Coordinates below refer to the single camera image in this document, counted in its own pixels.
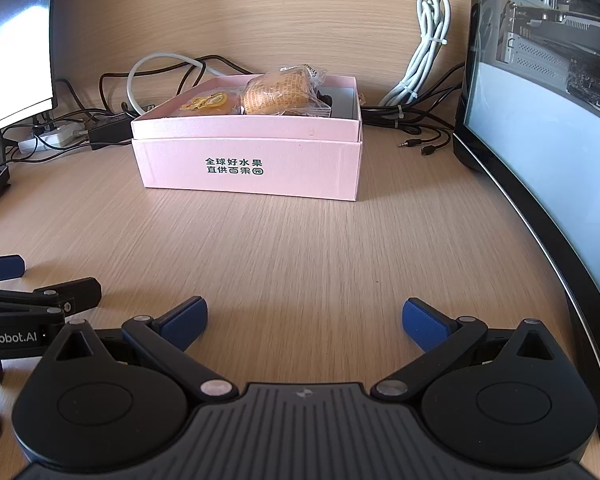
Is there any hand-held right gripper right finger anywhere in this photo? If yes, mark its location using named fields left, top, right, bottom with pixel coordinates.
left=370, top=297, right=559, bottom=401

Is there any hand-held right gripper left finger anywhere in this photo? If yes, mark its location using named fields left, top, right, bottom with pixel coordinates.
left=55, top=296, right=239, bottom=404

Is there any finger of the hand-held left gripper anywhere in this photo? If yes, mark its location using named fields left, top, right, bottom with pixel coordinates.
left=0, top=255, right=27, bottom=284
left=0, top=277, right=103, bottom=322

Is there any pink cardboard box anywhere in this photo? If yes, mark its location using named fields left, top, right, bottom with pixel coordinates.
left=131, top=74, right=365, bottom=202

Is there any large packaged bread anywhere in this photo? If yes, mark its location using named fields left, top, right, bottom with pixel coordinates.
left=240, top=63, right=334, bottom=117

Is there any white power strip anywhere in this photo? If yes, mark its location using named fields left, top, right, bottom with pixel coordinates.
left=17, top=121, right=89, bottom=155

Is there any black power adapter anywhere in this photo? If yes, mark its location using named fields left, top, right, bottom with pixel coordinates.
left=87, top=114, right=134, bottom=151

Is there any black computer monitor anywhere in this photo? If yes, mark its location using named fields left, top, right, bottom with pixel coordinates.
left=0, top=0, right=60, bottom=167

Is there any black plug cable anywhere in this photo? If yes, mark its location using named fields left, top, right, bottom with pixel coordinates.
left=420, top=132, right=456, bottom=158

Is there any black audio jack cable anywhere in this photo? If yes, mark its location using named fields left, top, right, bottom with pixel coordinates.
left=397, top=127, right=456, bottom=149

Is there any tangle of black cables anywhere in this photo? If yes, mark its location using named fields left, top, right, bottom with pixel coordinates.
left=55, top=55, right=255, bottom=127

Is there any black cable bundle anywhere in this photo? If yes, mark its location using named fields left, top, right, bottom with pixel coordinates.
left=361, top=62, right=467, bottom=129

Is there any grey looped cable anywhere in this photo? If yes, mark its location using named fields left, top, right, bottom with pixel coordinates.
left=126, top=52, right=207, bottom=117

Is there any white cable bundle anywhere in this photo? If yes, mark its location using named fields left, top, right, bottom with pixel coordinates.
left=377, top=0, right=454, bottom=109

